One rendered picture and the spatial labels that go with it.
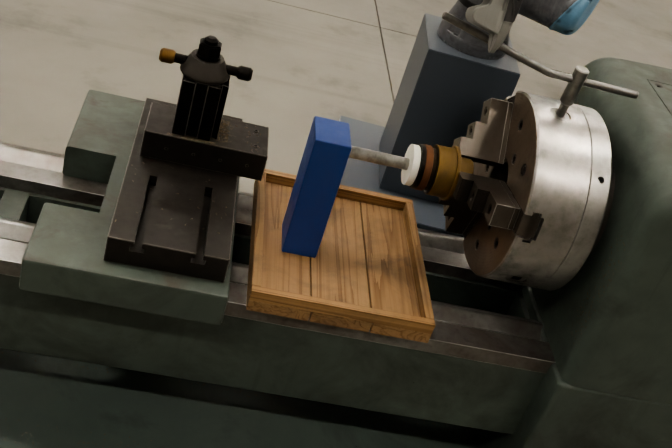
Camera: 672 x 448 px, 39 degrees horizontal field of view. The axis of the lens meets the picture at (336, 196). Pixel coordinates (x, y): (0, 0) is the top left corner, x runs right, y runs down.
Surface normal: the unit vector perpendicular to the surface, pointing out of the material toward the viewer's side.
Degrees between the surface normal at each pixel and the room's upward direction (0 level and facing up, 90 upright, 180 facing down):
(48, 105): 0
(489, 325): 30
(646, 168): 55
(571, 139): 25
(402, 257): 0
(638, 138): 48
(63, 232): 0
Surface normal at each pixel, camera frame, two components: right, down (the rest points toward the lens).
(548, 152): 0.24, -0.33
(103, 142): 0.26, -0.81
